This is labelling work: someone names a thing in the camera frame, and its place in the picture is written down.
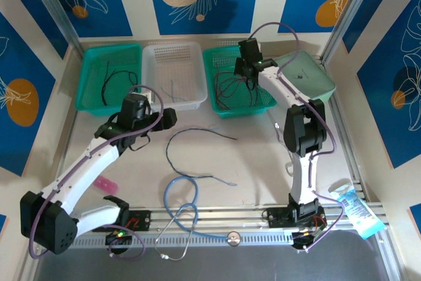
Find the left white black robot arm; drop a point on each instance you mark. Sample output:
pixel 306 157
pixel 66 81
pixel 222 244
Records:
pixel 85 166

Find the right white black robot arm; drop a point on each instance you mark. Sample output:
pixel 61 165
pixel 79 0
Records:
pixel 302 179

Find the green perforated plastic basket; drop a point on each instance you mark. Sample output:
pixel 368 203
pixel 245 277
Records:
pixel 92 64
pixel 243 111

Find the white perforated plastic basket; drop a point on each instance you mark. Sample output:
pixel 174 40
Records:
pixel 184 64

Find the metal scissor tongs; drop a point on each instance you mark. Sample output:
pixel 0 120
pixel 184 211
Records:
pixel 279 131

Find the light green lidded box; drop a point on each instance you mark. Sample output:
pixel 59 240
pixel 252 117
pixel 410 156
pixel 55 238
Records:
pixel 312 77

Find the pink plastic case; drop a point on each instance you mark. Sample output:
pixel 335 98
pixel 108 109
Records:
pixel 107 186

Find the small circuit board with LEDs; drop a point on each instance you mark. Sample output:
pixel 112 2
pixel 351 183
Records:
pixel 306 236
pixel 118 235

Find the blue stethoscope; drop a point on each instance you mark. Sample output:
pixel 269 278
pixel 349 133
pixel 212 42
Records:
pixel 234 239

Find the blue wet wipes pack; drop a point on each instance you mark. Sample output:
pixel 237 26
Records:
pixel 358 212

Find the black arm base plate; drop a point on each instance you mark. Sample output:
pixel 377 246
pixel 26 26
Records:
pixel 144 220
pixel 276 218

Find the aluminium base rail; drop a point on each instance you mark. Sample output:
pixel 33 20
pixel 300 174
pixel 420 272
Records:
pixel 230 216

